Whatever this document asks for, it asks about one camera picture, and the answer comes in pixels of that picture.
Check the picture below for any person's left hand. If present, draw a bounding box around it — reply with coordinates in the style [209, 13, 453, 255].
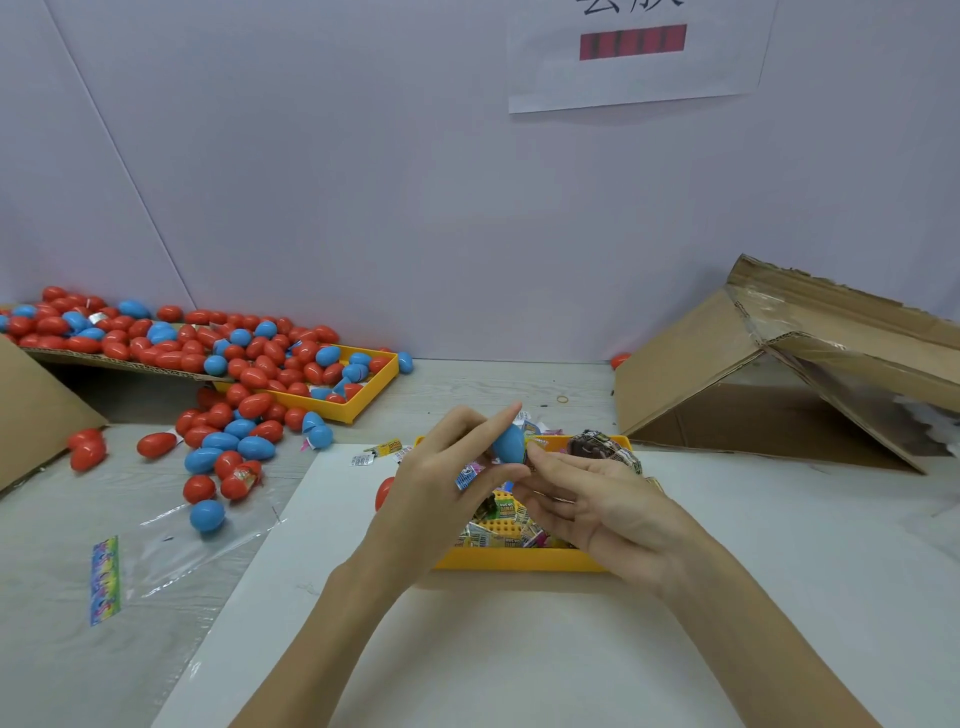
[357, 400, 536, 599]

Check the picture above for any person's right hand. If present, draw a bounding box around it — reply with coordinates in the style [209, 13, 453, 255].
[508, 436, 710, 599]

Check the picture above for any single blue plastic egg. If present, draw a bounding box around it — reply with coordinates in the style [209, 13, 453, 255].
[492, 421, 531, 468]

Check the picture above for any pile of plastic eggs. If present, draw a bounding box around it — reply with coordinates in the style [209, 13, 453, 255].
[0, 283, 419, 539]

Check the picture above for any yellow plastic tray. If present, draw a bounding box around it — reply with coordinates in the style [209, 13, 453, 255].
[411, 433, 636, 575]

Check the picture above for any yellow tray under eggs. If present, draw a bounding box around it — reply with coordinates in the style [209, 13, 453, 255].
[259, 343, 404, 428]

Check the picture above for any torn flattened cardboard box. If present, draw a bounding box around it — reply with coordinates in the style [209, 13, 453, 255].
[610, 252, 960, 477]

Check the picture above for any clear bag with coloured label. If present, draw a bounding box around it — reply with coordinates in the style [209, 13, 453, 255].
[85, 508, 252, 629]

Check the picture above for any brown cardboard sheet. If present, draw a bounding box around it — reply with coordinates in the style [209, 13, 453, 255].
[19, 346, 215, 386]

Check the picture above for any tall brown cardboard box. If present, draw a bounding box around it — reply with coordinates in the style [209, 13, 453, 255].
[0, 331, 111, 495]

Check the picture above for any white paper sign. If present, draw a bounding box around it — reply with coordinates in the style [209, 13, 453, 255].
[505, 0, 783, 117]

